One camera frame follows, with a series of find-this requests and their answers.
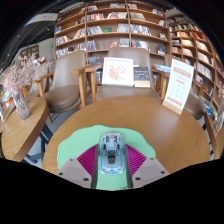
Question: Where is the wooden bookshelf with yellow poster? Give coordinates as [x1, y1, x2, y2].
[166, 14, 224, 101]

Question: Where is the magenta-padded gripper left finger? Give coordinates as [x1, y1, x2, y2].
[55, 143, 100, 190]

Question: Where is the wide wooden bookshelf unit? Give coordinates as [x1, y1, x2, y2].
[53, 0, 170, 68]

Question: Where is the green cloud-shaped mouse pad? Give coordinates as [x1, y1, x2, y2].
[57, 124, 157, 191]

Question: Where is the white sign on wooden stand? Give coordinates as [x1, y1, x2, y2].
[162, 58, 195, 116]

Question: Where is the dark-covered book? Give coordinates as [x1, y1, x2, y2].
[133, 66, 152, 89]

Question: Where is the glass vase with pale flowers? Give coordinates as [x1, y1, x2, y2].
[214, 109, 224, 134]

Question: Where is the round wooden side table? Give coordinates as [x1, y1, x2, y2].
[203, 111, 224, 160]
[0, 96, 51, 164]

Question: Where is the white framed picture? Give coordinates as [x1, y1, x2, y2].
[101, 56, 135, 87]

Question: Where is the light blue book stack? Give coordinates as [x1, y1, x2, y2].
[153, 63, 172, 75]

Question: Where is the glass vase with pink flowers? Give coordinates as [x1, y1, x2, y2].
[2, 56, 52, 121]

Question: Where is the transparent blue computer mouse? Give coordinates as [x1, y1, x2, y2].
[97, 131, 128, 175]

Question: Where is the stack of colourful books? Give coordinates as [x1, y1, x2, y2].
[199, 94, 220, 118]

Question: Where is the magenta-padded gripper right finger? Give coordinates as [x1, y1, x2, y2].
[124, 143, 170, 189]

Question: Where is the distant wooden bookshelf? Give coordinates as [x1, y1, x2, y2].
[18, 43, 41, 65]

